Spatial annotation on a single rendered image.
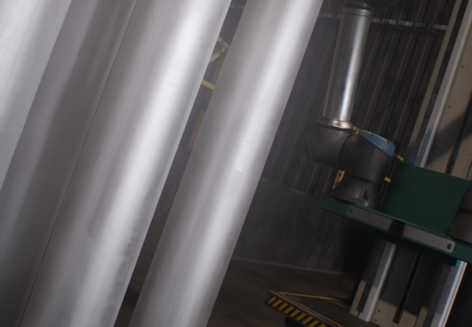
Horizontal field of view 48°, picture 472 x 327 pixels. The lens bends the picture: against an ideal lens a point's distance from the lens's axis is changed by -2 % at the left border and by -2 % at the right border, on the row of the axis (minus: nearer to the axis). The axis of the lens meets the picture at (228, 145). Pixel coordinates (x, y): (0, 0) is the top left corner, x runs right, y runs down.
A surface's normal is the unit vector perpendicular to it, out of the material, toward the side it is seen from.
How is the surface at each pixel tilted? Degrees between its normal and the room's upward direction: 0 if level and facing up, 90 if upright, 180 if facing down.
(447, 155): 90
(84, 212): 90
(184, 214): 90
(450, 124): 90
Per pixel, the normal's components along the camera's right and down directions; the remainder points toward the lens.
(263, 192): 0.72, 0.23
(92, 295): 0.44, 0.12
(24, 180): 0.15, 0.02
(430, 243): -0.66, -0.27
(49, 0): 0.84, 0.29
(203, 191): -0.29, -0.15
